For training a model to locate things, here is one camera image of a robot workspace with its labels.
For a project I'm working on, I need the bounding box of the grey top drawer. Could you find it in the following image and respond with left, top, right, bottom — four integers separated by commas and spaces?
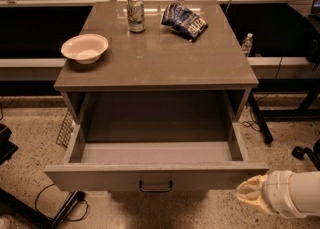
45, 91, 268, 191

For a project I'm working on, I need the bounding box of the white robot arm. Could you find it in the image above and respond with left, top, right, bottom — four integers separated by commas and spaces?
236, 170, 320, 219

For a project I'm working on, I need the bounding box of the grey drawer cabinet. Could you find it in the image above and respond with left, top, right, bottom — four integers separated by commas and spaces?
55, 1, 258, 144

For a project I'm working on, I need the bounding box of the black table leg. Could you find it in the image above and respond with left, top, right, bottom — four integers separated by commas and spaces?
248, 93, 273, 144

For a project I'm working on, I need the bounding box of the black office chair base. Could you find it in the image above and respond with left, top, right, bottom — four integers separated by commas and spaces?
292, 139, 320, 171

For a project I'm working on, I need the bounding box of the clear plastic water bottle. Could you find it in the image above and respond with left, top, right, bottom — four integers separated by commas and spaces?
241, 33, 253, 57

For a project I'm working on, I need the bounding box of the blue chip bag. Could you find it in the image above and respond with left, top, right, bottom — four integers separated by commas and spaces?
161, 3, 208, 41

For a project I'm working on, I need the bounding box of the green white soda can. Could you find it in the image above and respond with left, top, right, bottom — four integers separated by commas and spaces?
126, 0, 145, 33

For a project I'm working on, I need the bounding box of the white bowl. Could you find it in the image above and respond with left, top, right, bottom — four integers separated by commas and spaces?
61, 34, 109, 64

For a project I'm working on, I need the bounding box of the black stand base left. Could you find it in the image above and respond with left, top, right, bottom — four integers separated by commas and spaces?
0, 124, 89, 229

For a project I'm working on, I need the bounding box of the black drawer handle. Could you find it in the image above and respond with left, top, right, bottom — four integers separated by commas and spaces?
138, 181, 173, 193

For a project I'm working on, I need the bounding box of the wire mesh rack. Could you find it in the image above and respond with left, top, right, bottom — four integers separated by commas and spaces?
56, 111, 75, 148

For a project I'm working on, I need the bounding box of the black floor cable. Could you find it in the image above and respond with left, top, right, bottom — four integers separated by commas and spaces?
34, 182, 90, 223

